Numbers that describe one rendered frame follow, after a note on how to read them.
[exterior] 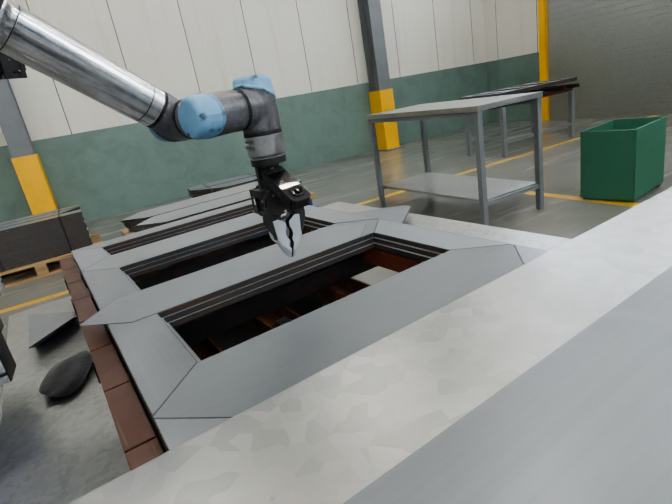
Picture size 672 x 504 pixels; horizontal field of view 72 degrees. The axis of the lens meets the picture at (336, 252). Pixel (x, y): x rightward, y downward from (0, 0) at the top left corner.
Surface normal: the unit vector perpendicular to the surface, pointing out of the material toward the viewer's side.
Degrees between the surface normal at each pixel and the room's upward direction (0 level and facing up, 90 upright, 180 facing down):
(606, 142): 90
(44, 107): 90
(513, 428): 0
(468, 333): 0
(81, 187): 90
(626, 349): 0
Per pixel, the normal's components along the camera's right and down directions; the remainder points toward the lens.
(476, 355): -0.17, -0.93
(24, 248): 0.50, 0.20
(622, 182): -0.77, 0.32
